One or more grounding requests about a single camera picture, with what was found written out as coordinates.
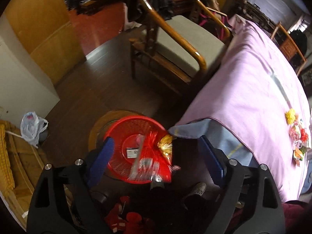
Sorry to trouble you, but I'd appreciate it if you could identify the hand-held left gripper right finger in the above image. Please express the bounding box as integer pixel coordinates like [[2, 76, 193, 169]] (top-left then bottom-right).
[[197, 135, 285, 234]]

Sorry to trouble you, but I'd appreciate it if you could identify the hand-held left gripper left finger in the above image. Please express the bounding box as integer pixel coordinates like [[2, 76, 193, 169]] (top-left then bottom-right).
[[27, 136, 115, 234]]

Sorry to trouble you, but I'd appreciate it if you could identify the red plastic mesh basket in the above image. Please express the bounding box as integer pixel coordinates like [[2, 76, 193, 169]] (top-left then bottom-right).
[[104, 116, 173, 184]]

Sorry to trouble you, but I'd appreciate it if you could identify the red and gold plastic wrapper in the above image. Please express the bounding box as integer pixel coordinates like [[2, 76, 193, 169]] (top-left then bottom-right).
[[132, 132, 182, 183]]

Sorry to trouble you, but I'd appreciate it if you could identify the light blue cloth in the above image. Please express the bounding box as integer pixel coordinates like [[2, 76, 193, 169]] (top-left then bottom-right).
[[168, 118, 253, 168]]

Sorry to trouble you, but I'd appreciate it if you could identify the small white box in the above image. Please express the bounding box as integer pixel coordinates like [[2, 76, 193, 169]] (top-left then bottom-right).
[[126, 147, 140, 159]]

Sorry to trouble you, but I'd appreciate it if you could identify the person's white shoe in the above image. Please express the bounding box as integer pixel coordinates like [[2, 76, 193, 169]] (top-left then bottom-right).
[[188, 182, 207, 197]]

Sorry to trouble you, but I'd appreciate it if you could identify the round wooden stool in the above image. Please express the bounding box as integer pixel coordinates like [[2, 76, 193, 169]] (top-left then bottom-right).
[[88, 110, 152, 156]]

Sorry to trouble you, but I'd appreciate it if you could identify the wooden bench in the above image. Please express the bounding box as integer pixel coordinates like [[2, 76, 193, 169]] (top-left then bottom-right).
[[0, 119, 49, 230]]

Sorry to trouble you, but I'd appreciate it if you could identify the white plastic bag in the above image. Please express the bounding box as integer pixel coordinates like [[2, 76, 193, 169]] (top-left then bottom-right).
[[20, 112, 49, 149]]

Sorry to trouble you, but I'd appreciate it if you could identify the orange and white wrapper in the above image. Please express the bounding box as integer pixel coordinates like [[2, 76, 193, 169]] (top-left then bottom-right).
[[293, 149, 306, 167]]

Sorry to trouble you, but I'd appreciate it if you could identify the pink and white wrapper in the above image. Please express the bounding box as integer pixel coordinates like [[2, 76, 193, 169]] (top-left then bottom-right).
[[289, 124, 302, 141]]

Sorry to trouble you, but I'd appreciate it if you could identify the yellow crumpled wrapper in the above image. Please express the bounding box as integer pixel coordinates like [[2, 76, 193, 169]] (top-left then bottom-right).
[[285, 108, 297, 125]]

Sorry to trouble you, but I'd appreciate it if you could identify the purple printed tablecloth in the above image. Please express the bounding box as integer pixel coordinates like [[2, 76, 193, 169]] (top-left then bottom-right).
[[171, 15, 312, 203]]

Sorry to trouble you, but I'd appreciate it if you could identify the yellow woven mat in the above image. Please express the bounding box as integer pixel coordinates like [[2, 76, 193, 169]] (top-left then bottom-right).
[[0, 124, 15, 197]]

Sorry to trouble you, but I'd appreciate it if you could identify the wooden armchair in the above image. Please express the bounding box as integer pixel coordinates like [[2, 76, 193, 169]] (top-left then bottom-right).
[[128, 0, 232, 86]]

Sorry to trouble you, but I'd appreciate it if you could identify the grey seat cushion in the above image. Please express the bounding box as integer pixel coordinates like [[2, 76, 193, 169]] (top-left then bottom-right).
[[146, 15, 226, 77]]

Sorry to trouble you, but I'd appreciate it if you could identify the carved wooden chair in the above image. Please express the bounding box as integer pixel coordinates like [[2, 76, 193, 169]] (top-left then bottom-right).
[[270, 21, 308, 76]]

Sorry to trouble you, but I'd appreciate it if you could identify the pink backpack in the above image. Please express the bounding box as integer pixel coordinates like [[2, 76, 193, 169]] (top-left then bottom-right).
[[199, 0, 232, 39]]

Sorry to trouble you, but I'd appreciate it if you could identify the black garment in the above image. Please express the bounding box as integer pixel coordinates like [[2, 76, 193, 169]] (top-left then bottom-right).
[[289, 30, 308, 59]]

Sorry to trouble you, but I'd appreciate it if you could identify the wooden door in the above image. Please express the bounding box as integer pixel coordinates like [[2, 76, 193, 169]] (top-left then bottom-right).
[[5, 0, 86, 86]]

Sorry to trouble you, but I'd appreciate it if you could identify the black bag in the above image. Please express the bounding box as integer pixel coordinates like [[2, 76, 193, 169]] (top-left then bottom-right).
[[66, 0, 86, 12]]

